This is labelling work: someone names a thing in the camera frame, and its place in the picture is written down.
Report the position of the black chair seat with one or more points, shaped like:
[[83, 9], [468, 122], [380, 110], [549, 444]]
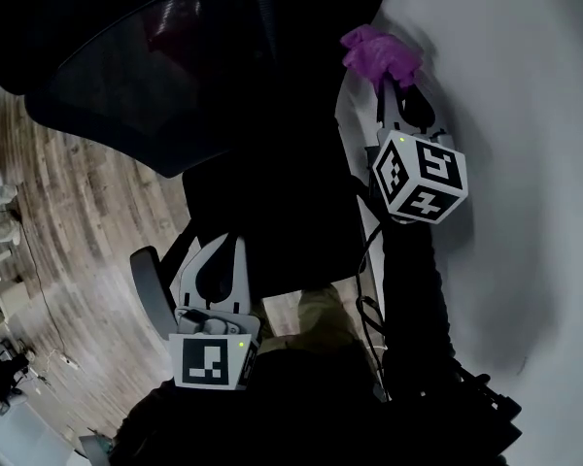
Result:
[[272, 231]]

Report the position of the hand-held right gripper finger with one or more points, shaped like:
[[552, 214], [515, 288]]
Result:
[[436, 123], [389, 109]]

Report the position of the white power strip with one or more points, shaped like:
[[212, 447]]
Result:
[[68, 361]]

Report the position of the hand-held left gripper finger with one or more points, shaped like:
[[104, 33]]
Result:
[[184, 284], [243, 284]]

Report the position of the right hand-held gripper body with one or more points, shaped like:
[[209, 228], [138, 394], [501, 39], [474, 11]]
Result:
[[427, 177]]

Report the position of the purple cloth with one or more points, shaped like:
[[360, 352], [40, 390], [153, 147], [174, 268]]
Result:
[[379, 56]]

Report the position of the person's right forearm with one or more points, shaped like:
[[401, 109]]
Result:
[[413, 299]]

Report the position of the person's khaki trousers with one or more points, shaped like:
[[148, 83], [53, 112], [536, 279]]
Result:
[[320, 323]]

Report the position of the black body-worn device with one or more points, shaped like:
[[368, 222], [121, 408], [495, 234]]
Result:
[[490, 410]]

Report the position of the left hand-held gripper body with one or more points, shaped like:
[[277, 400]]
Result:
[[209, 362]]

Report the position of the person's left forearm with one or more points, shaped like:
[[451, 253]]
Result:
[[175, 430]]

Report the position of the black mesh office chair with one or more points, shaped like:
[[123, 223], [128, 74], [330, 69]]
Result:
[[126, 129]]

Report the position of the person's black jacket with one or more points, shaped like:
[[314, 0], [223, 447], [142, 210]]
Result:
[[320, 420]]

